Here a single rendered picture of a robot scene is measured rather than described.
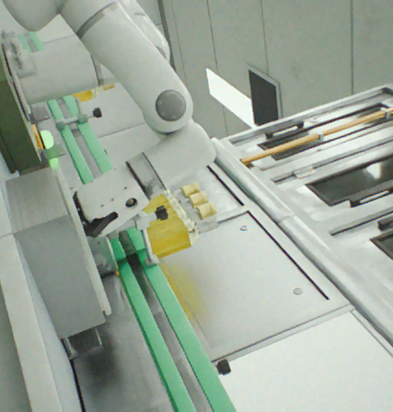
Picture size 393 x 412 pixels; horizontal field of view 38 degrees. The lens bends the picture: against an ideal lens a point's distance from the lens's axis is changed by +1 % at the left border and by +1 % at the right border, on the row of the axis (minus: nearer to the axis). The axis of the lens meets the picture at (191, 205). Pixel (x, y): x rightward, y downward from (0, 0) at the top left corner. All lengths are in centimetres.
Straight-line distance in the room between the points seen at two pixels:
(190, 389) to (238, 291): 43
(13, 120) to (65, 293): 35
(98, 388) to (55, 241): 25
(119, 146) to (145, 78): 687
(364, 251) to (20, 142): 85
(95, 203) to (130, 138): 681
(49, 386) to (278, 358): 56
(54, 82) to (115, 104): 635
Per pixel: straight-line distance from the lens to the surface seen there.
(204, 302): 131
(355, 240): 150
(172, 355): 99
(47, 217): 85
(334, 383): 113
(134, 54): 86
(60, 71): 115
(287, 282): 132
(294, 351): 118
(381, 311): 126
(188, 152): 90
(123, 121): 759
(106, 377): 96
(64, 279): 90
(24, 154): 116
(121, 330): 102
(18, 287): 80
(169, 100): 85
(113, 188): 90
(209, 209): 135
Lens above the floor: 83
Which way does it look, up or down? 12 degrees up
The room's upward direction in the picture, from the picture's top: 70 degrees clockwise
